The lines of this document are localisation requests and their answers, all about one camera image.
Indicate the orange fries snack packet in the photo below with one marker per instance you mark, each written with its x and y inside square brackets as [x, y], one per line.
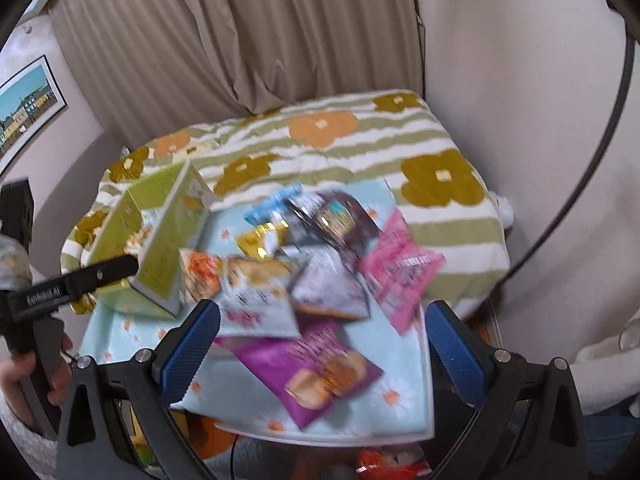
[200, 275]

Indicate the person's left hand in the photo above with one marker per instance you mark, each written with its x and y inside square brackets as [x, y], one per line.
[15, 375]

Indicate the white fleece cloth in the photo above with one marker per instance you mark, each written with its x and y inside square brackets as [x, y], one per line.
[610, 365]

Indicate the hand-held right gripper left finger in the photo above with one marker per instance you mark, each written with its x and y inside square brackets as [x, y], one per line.
[192, 345]

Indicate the white fluffy item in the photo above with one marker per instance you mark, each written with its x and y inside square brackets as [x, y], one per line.
[505, 210]

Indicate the green cardboard box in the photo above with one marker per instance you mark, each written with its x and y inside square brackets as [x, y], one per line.
[160, 250]

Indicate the red snack packet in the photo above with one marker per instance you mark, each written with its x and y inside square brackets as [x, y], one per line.
[390, 465]

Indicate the striped floral blanket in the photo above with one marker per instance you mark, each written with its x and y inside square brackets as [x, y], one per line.
[350, 170]

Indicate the blue snack packet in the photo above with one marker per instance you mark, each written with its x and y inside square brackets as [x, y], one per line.
[272, 207]

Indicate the daisy print tablecloth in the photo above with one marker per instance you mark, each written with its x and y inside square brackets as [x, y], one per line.
[400, 390]

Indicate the crumpled gold foil packet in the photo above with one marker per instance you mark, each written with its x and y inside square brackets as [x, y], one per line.
[85, 302]

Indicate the beige curtain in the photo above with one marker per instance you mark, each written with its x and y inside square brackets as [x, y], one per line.
[250, 35]

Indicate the person's left forearm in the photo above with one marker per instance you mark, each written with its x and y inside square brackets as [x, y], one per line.
[25, 440]

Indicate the gold snack packet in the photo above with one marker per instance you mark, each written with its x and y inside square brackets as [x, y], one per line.
[260, 242]

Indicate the grey white snack packet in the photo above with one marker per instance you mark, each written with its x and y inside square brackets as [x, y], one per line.
[327, 285]

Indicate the pink snack packet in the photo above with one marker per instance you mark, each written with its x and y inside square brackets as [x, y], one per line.
[400, 270]

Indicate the dark brown snack packet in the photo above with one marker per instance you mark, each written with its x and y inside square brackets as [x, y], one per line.
[345, 220]

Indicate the framed wall picture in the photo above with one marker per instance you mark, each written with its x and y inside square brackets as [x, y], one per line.
[25, 105]

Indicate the white chips packet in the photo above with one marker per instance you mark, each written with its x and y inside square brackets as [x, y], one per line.
[255, 295]

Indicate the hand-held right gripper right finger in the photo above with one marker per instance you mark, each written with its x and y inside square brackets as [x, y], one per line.
[452, 347]

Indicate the purple snack packet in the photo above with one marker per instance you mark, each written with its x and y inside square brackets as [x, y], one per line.
[300, 360]

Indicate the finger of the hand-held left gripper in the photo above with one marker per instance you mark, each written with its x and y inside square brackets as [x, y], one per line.
[100, 275]

